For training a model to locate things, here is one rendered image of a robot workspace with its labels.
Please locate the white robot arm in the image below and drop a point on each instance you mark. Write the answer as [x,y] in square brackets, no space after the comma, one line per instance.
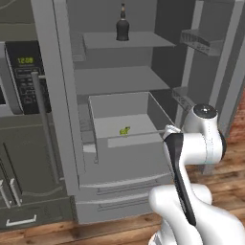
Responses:
[197,146]

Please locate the green broccoli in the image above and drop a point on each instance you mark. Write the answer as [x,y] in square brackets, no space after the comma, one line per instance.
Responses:
[124,130]

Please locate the grey fridge drawer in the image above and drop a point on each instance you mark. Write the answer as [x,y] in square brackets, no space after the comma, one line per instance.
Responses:
[127,150]

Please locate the grey fridge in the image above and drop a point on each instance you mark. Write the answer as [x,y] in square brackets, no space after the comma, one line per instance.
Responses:
[121,166]

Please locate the wide grey fridge shelf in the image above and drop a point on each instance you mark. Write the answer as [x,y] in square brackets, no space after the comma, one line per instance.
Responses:
[121,79]

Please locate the grey freezer drawer front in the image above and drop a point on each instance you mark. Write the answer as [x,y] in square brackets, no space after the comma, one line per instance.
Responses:
[111,212]
[121,185]

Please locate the short grey fridge shelf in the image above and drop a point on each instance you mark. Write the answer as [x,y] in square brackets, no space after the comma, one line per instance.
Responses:
[127,40]

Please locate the grey fridge door with bins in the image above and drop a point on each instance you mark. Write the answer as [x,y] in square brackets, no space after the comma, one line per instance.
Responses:
[223,63]

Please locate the dark glass bottle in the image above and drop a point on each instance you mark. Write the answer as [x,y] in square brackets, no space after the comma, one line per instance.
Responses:
[122,28]

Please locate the dark green cupboard run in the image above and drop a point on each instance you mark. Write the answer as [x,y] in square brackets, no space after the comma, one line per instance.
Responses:
[28,159]

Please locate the black microwave oven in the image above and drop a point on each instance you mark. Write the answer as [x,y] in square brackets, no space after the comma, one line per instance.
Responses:
[25,79]

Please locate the large grey door bin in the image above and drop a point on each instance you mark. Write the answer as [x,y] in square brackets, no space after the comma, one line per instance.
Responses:
[201,41]

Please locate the dark green wall cupboard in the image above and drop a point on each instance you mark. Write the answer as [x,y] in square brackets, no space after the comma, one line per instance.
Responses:
[16,19]

